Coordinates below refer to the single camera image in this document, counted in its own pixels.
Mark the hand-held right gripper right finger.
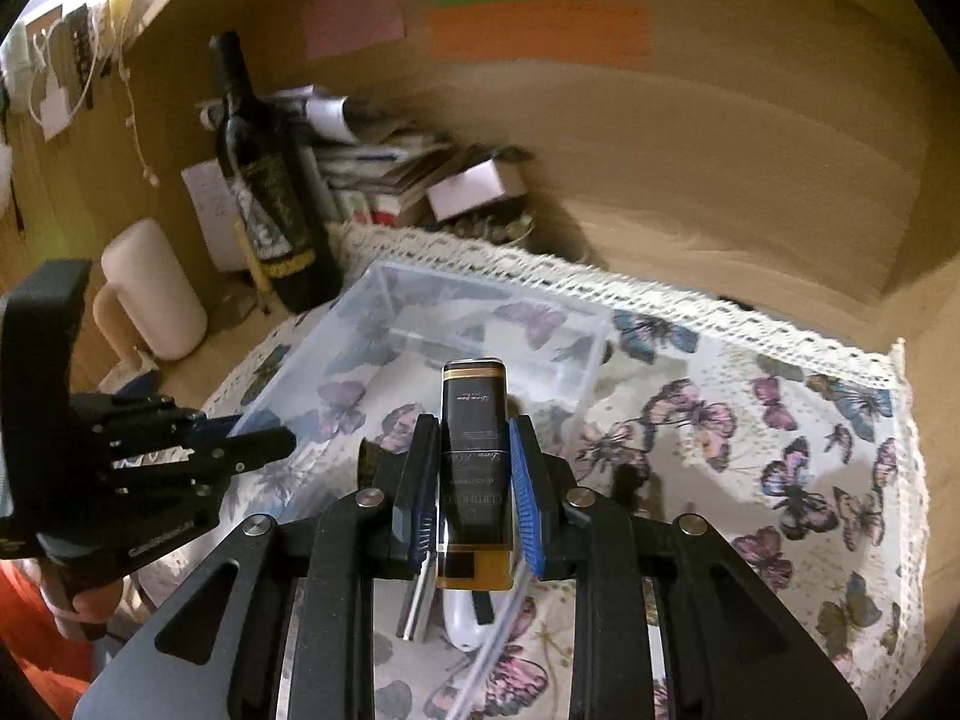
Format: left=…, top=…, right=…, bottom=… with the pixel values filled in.
left=508, top=414, right=871, bottom=720

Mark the stack of books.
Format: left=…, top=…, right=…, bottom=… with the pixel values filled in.
left=199, top=86, right=526, bottom=230

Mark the yellow pencil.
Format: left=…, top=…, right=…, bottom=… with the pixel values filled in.
left=235, top=221, right=272, bottom=310

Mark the white hanging tag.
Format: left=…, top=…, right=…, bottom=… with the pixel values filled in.
left=41, top=86, right=87, bottom=140

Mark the dark wine bottle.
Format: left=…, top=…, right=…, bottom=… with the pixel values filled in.
left=208, top=31, right=342, bottom=314

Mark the small container of coins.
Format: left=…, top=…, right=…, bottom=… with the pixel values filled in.
left=442, top=210, right=537, bottom=242

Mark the silver metal tube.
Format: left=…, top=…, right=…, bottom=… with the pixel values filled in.
left=395, top=547, right=440, bottom=642

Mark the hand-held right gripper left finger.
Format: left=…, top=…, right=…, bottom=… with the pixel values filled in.
left=75, top=414, right=443, bottom=720

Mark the pink sticky note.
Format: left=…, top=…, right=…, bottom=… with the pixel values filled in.
left=304, top=0, right=408, bottom=61

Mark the white paper note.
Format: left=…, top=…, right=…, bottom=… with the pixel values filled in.
left=181, top=160, right=248, bottom=271

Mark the lace ribbon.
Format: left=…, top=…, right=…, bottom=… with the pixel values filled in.
left=66, top=11, right=98, bottom=91

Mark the clear plastic box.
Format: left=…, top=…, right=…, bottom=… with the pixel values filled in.
left=229, top=261, right=616, bottom=466

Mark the orange sticky note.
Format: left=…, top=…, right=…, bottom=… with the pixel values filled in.
left=426, top=1, right=652, bottom=68

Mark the butterfly printed lace cloth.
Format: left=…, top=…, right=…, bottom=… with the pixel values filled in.
left=135, top=225, right=920, bottom=720

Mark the black amber perfume bottle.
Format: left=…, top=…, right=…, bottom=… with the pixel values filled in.
left=439, top=358, right=522, bottom=590

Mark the person's left hand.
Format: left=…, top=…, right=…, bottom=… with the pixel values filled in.
left=45, top=566, right=128, bottom=642

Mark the small white cardboard box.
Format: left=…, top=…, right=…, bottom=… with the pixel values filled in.
left=427, top=160, right=526, bottom=222

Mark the thin beaded cord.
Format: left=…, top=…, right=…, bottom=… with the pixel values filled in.
left=118, top=52, right=160, bottom=186

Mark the white plastic handheld device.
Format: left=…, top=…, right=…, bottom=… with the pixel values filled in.
left=442, top=585, right=526, bottom=653

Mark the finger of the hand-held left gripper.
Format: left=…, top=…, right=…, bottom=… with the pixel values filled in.
left=195, top=426, right=297, bottom=475
left=180, top=411, right=248, bottom=445

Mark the black lipstick tube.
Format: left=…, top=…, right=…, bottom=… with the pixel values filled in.
left=358, top=436, right=410, bottom=492

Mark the cream mug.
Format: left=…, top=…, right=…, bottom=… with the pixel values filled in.
left=94, top=219, right=209, bottom=361

